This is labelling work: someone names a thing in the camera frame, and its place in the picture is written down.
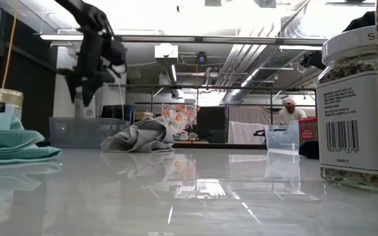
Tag white hanging sheet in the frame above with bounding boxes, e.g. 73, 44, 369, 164
227, 105, 272, 145

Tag person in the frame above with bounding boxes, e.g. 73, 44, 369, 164
274, 97, 308, 126

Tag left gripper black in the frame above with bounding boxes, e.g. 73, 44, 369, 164
57, 29, 116, 108

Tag long ceiling light bar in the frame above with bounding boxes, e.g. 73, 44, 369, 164
33, 31, 328, 46

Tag black box cabinet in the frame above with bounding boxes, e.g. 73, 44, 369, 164
197, 106, 226, 144

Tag metal rack frame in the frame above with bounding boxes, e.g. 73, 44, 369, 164
108, 83, 318, 145

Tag blue storage bin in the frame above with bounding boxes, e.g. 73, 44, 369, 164
123, 104, 137, 124

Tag floral print panel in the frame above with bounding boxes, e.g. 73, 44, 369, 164
161, 104, 198, 136

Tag black ceiling camera rig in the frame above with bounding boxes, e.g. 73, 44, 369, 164
300, 49, 326, 70

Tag teal cloth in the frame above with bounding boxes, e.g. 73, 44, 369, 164
0, 113, 62, 165

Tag white lid seasoning jar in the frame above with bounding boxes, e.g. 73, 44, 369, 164
316, 25, 378, 191

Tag grey cloth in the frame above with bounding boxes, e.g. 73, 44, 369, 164
99, 115, 176, 154

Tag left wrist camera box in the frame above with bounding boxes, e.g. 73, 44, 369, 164
105, 41, 127, 79

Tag white cylinder tank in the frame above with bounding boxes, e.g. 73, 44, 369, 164
95, 72, 127, 108

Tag navy blue cloth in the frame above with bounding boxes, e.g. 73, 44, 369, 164
299, 140, 320, 161

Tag white ceiling box fixture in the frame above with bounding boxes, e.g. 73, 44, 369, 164
154, 43, 179, 60

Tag clear plastic bin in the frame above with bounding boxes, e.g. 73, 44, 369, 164
264, 120, 301, 155
49, 117, 129, 149

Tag silver corrugated ventilation duct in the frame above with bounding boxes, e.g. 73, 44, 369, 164
231, 19, 327, 102

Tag round blue-lens camera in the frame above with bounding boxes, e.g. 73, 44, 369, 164
195, 51, 209, 66

